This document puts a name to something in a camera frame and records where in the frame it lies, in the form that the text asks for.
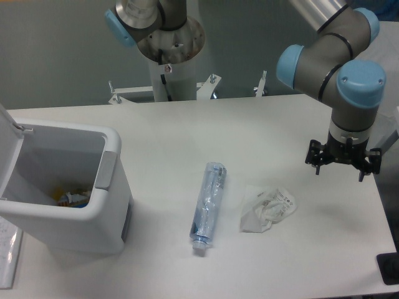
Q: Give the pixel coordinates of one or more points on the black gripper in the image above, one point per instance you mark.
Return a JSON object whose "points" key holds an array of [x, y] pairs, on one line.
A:
{"points": [[347, 152]]}

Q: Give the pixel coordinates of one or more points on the crushed clear plastic bottle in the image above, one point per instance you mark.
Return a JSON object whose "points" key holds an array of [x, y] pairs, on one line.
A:
{"points": [[208, 205]]}

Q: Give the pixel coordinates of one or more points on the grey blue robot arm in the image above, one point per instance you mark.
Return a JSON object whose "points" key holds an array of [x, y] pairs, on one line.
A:
{"points": [[328, 71]]}

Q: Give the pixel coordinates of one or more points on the white trash can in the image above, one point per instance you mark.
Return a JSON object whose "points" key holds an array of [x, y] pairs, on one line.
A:
{"points": [[39, 156]]}

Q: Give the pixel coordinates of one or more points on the black device at table edge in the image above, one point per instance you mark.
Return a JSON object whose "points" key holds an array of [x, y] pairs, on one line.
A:
{"points": [[388, 265]]}

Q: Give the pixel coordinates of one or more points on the paper sheet in plastic sleeve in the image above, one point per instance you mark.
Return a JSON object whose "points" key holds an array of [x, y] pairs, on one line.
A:
{"points": [[11, 238]]}

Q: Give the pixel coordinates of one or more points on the white pedestal base frame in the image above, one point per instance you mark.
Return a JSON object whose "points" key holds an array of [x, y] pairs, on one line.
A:
{"points": [[204, 91]]}

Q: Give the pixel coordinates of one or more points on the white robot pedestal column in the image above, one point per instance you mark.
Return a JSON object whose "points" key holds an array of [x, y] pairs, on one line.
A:
{"points": [[173, 82]]}

